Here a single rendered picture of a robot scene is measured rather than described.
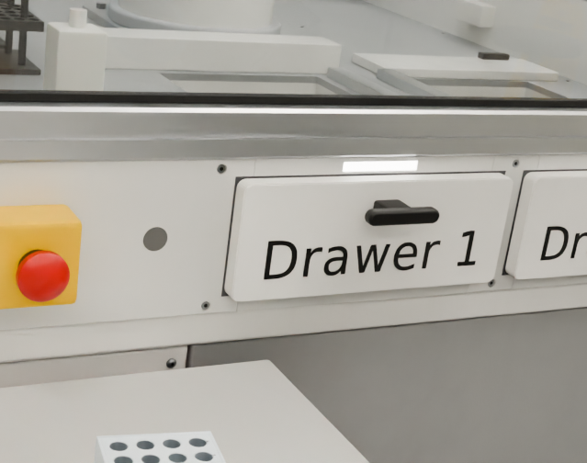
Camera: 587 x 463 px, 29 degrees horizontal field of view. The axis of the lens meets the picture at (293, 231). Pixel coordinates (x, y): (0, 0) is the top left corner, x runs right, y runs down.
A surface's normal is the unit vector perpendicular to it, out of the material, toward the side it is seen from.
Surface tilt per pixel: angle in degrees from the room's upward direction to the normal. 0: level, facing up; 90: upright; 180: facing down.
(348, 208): 90
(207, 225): 90
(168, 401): 0
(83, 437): 0
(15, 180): 90
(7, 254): 90
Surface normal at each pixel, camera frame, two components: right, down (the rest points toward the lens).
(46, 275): 0.46, 0.29
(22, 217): 0.13, -0.93
